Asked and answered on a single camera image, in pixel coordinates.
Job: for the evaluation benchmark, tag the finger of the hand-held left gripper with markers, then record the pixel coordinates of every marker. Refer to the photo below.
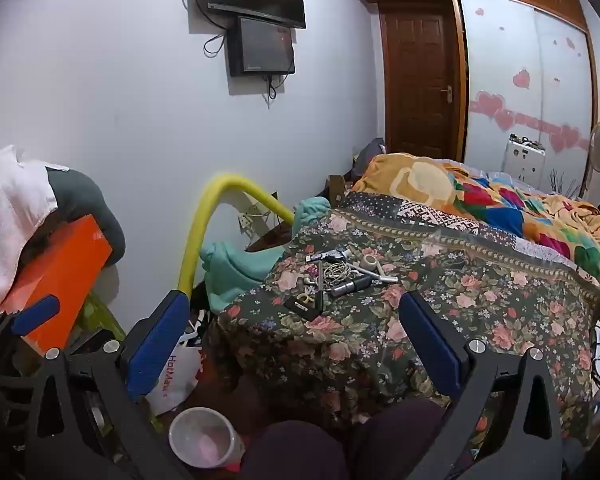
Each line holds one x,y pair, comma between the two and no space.
35,315

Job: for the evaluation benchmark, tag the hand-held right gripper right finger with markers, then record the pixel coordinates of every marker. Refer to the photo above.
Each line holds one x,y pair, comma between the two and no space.
430,345

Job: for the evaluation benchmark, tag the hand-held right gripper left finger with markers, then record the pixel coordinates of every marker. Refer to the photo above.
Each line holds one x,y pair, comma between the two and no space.
155,345

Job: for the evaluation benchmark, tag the grey tape roll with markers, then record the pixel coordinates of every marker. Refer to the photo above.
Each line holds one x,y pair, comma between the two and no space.
370,261

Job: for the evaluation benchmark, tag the white plastic shopping bag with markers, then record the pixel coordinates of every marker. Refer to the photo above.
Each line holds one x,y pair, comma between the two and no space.
180,370

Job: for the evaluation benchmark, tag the orange box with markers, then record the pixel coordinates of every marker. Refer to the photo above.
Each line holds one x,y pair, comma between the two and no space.
65,270

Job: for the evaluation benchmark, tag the green leaf-print cloth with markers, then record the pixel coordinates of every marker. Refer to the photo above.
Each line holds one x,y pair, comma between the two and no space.
100,317

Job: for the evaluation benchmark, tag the dark floral bedspread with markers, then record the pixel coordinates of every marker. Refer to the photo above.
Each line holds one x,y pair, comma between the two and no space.
355,330

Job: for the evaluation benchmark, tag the silver stick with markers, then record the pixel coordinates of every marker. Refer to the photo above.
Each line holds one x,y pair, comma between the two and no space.
380,275

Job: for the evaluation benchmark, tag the black cylinder flashlight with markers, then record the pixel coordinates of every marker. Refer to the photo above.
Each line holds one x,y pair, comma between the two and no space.
350,287

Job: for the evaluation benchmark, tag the clear plastic cup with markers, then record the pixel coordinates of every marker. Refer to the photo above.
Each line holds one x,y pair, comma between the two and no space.
200,440

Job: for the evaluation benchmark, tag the yellow foam tube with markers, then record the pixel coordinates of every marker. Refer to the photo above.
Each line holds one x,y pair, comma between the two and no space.
190,245

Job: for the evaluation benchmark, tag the white towel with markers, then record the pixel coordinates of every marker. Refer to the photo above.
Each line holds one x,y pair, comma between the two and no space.
10,210

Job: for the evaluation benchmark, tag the teal plastic rocking horse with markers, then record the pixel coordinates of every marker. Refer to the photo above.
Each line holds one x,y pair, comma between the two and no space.
230,265

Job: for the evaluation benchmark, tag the grey cloth bundle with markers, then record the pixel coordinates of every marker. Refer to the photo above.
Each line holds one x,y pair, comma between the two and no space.
90,205

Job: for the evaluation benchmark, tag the patchwork patterned quilt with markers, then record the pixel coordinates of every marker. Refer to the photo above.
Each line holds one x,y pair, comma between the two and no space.
420,215

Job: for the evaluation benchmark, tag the small printed packet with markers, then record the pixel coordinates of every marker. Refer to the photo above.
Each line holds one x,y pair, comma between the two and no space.
327,255

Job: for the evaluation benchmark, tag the colourful orange blanket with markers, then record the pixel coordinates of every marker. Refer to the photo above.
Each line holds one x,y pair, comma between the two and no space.
430,180

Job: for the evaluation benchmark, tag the grey backpack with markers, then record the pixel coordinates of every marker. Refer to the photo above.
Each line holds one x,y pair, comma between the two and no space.
372,152

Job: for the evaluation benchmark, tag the small white cabinet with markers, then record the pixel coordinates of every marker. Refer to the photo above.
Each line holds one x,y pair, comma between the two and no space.
522,160

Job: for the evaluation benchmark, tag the dark dried twigs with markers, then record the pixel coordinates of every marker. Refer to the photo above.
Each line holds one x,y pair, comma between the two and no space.
562,182

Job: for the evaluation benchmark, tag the brown wooden door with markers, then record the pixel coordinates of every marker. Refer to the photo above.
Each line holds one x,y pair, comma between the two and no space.
415,75

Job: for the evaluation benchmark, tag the pink heart stickers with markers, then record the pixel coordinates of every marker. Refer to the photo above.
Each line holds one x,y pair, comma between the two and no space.
521,79

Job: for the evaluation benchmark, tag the white sliding wardrobe doors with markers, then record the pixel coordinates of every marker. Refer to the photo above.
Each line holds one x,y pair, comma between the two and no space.
505,60

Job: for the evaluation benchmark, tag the white wall socket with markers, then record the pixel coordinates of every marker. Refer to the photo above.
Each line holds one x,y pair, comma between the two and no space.
245,222

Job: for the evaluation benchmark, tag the small black wall monitor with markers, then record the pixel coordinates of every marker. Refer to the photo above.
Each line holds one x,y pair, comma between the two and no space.
262,45

